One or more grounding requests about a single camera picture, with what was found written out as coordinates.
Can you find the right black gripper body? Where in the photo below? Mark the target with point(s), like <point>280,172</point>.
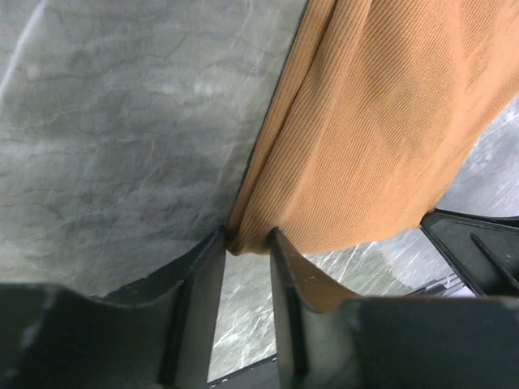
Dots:
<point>482,251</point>

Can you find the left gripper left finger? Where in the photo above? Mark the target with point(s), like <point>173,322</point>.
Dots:
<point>156,332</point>

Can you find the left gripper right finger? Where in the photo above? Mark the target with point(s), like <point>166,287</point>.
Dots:
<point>330,337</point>

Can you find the tan ribbed tank top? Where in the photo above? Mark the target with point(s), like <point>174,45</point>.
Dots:
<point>378,106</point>

